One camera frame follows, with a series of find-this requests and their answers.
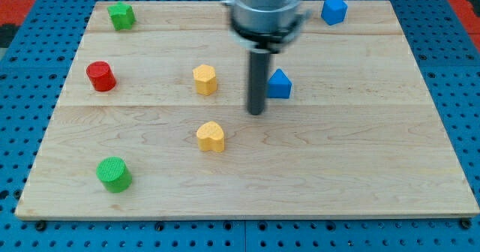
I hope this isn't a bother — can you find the green star block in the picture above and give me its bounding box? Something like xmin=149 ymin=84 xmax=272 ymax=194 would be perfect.
xmin=107 ymin=1 xmax=136 ymax=31

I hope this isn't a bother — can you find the red cylinder block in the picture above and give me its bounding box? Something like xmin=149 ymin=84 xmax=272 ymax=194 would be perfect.
xmin=86 ymin=61 xmax=116 ymax=92

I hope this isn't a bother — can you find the wooden board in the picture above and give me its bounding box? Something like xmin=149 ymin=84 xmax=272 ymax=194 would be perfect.
xmin=16 ymin=1 xmax=479 ymax=221

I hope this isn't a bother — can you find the blue triangle block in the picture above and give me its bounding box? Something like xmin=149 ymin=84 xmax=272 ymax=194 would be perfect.
xmin=267 ymin=68 xmax=293 ymax=99

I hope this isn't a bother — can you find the yellow hexagon block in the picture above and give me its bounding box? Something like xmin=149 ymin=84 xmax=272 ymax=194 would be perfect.
xmin=193 ymin=64 xmax=218 ymax=95

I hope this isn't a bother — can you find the yellow heart block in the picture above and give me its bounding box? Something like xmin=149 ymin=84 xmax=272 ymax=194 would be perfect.
xmin=196 ymin=121 xmax=225 ymax=152

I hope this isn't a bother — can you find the green cylinder block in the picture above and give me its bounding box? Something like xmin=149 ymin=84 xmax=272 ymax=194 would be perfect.
xmin=96 ymin=156 xmax=133 ymax=193

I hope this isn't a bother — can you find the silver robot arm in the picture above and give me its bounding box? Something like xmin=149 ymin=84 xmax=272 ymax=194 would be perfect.
xmin=220 ymin=0 xmax=310 ymax=116

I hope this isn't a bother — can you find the blue pentagon block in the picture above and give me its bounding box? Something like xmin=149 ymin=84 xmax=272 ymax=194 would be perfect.
xmin=320 ymin=0 xmax=348 ymax=26

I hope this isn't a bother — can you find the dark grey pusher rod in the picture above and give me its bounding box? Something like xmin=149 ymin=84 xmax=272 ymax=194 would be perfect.
xmin=247 ymin=52 xmax=271 ymax=116

